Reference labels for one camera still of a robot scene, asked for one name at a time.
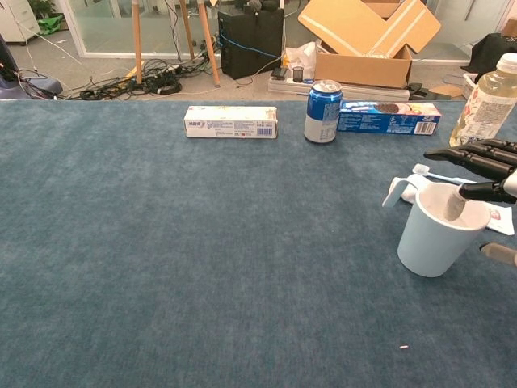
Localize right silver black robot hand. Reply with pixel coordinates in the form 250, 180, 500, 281
423, 138, 517, 268

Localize white toothpaste tube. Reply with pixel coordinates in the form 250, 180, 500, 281
399, 173, 516, 236

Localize light blue toothbrush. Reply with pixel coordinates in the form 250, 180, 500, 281
412, 163, 477, 187

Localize pale blue cup with handle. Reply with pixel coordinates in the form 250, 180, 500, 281
381, 175, 492, 278

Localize blue white soda can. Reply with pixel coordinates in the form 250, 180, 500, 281
303, 79, 343, 144

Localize white toothpaste carton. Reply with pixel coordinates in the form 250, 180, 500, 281
183, 105, 279, 140

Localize yellow tea bottle white cap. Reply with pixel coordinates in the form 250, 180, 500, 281
448, 52, 517, 149

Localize flat cardboard piece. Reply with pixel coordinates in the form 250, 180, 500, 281
427, 84, 464, 100

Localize black metal plate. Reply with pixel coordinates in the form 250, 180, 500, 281
407, 82, 439, 101

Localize black cloth cover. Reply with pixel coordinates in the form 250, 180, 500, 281
471, 32, 517, 74

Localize blue cookie box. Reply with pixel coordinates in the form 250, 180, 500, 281
337, 100, 443, 137

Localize open cardboard box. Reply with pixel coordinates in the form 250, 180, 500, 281
297, 0, 442, 90

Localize aluminium profile rails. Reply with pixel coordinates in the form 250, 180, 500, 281
268, 74, 411, 102

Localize white plastic bag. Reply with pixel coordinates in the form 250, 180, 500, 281
282, 40, 318, 80

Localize black computer tower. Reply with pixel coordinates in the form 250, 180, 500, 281
217, 7, 284, 81

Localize blue table mat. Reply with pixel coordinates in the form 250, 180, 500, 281
0, 99, 517, 388

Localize wooden stand leg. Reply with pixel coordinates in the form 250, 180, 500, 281
179, 0, 196, 61
196, 0, 221, 88
132, 0, 145, 85

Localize green bag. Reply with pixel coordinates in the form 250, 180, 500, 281
36, 14, 65, 36

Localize dark blue machine base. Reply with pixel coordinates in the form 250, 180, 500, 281
0, 34, 64, 100

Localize white cabinet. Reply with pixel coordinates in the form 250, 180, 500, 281
0, 0, 41, 44

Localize blue network cable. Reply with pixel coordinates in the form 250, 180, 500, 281
220, 32, 284, 61

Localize black cable tangle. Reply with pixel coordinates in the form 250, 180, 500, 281
15, 56, 221, 101

